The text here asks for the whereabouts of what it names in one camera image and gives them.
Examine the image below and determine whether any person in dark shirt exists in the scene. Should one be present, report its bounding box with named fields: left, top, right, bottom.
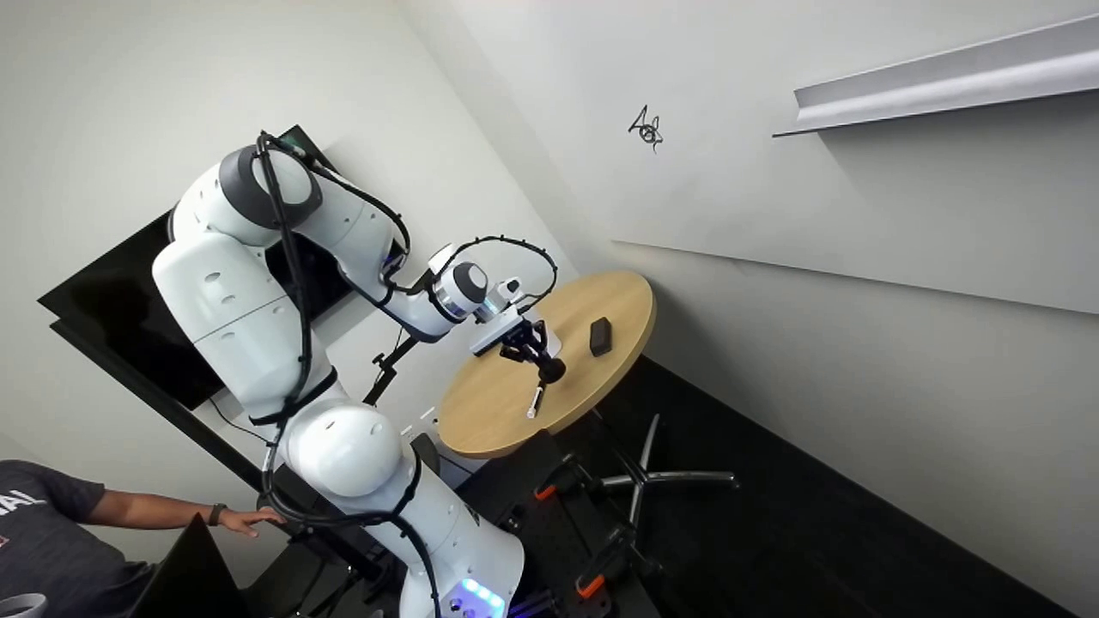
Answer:
left=0, top=458, right=287, bottom=618

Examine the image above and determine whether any grey whiteboard marker tray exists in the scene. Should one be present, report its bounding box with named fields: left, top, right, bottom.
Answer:
left=777, top=13, right=1099, bottom=138

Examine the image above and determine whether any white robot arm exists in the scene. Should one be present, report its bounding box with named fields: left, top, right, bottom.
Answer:
left=152, top=133, right=546, bottom=618

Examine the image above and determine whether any large wall whiteboard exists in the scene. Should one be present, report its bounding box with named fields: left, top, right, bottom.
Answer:
left=404, top=0, right=1099, bottom=313

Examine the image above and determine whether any round wooden table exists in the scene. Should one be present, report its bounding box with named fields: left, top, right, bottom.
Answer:
left=435, top=270, right=655, bottom=458

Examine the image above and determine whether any black office chair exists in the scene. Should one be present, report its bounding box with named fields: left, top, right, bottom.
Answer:
left=526, top=410, right=743, bottom=604

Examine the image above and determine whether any black whiteboard eraser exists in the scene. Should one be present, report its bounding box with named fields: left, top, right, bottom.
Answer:
left=587, top=317, right=610, bottom=357

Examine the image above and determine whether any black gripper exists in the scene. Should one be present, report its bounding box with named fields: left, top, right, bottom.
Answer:
left=503, top=319, right=551, bottom=364

